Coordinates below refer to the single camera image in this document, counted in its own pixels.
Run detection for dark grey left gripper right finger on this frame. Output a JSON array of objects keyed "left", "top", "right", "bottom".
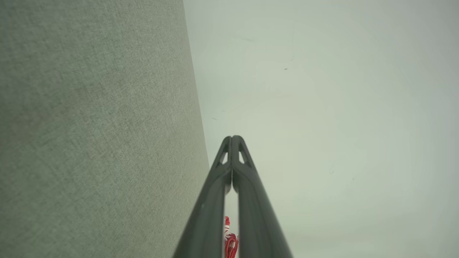
[{"left": 232, "top": 135, "right": 293, "bottom": 258}]

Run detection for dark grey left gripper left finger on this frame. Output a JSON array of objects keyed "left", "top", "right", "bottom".
[{"left": 173, "top": 135, "right": 233, "bottom": 258}]

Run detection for red white sports shorts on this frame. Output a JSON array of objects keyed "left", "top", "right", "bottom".
[{"left": 224, "top": 216, "right": 239, "bottom": 258}]

